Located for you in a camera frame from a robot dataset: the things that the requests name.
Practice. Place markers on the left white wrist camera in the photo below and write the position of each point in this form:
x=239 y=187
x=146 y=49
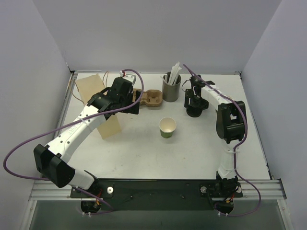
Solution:
x=129 y=77

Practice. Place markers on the aluminium frame rail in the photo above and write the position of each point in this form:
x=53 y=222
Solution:
x=269 y=190

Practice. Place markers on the black plastic cup lid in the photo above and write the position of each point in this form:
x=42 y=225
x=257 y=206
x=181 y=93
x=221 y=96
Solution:
x=194 y=112

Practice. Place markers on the grey straw holder cup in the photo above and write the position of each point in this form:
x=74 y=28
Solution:
x=170 y=92

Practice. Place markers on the brown cardboard cup carrier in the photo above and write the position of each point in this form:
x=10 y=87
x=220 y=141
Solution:
x=151 y=98

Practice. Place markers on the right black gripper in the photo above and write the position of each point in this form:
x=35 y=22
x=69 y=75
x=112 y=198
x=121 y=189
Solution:
x=192 y=101

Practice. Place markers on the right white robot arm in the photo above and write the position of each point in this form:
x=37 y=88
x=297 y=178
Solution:
x=230 y=122

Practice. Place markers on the green paper coffee cup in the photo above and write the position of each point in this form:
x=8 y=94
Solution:
x=167 y=127

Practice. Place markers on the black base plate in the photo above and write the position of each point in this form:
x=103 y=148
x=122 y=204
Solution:
x=164 y=194

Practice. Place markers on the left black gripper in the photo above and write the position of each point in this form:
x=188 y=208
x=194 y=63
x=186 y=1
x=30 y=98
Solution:
x=134 y=103

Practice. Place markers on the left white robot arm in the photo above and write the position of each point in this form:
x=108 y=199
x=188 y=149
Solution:
x=52 y=159

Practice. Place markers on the white wrapped straw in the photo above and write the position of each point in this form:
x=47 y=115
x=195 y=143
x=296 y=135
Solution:
x=174 y=74

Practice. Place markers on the brown paper bag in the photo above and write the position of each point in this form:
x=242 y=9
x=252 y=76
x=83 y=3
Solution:
x=91 y=88

